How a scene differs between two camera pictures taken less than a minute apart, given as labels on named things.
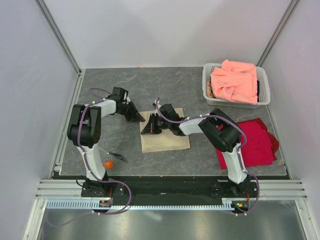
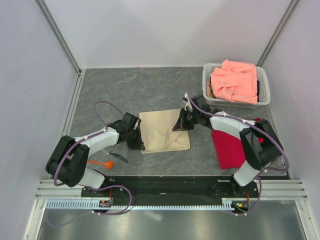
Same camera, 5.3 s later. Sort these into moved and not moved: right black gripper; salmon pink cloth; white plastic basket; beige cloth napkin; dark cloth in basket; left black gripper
Moved: right black gripper; left black gripper
Not moved: beige cloth napkin; salmon pink cloth; dark cloth in basket; white plastic basket
